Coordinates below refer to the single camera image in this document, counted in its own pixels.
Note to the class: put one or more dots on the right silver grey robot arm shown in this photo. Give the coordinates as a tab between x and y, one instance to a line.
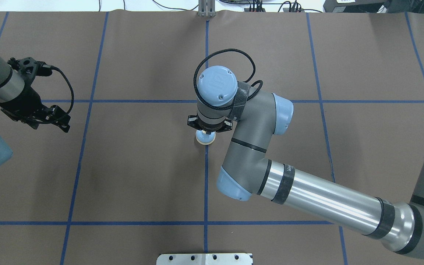
245	171

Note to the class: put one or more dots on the white camera pole with base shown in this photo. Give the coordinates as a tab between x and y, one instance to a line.
206	259

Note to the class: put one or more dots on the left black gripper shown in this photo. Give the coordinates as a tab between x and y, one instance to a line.
29	100

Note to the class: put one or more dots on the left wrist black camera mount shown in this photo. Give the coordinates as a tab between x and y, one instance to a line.
30	67

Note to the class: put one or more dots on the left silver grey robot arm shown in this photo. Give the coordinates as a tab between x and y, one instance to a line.
11	85

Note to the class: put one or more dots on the blue cream call bell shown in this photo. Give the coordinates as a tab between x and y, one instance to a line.
204	137

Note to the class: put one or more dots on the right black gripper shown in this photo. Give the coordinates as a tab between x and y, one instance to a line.
191	122

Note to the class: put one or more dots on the black box with label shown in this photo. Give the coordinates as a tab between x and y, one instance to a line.
353	6

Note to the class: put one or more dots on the aluminium frame post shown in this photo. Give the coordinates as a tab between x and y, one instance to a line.
206	8

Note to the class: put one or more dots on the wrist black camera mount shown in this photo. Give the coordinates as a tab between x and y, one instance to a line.
195	122
30	67

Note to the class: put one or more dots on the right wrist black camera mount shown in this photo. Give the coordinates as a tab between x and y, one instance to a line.
195	122

